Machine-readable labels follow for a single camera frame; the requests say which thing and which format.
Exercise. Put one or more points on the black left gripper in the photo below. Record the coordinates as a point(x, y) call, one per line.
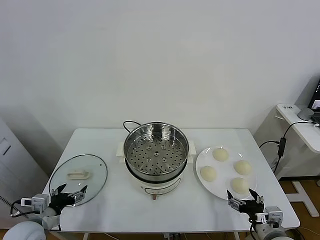
point(61, 201)

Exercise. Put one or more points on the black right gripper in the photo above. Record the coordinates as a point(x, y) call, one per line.
point(252, 207)

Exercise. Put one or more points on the white side desk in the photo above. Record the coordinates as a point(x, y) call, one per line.
point(300, 135)

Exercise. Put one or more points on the round white steamed baozi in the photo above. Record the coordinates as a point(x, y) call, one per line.
point(220, 154)
point(208, 173)
point(242, 167)
point(239, 185)

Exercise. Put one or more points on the perforated steel steamer basket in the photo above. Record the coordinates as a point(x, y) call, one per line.
point(155, 155)

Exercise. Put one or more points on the grey round laptop stand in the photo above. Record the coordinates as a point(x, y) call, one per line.
point(305, 113)

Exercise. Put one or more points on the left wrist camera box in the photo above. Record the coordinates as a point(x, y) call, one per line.
point(37, 200)

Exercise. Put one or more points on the white table leg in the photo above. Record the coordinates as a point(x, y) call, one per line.
point(85, 236)
point(236, 236)

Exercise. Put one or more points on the large white round plate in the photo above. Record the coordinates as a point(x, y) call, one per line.
point(222, 182)

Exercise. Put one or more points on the round glass pot lid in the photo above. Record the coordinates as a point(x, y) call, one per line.
point(97, 175)

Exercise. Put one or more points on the white electric cooker base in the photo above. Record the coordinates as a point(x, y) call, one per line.
point(160, 186)

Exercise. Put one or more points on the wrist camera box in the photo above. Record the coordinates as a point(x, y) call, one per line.
point(37, 200)
point(275, 212)

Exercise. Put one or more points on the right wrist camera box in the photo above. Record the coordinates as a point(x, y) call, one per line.
point(275, 212)

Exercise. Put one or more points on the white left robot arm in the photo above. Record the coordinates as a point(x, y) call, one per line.
point(22, 230)

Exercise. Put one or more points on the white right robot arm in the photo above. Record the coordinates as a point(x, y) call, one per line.
point(270, 235)

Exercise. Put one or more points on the black power adapter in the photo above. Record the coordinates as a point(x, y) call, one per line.
point(281, 146)

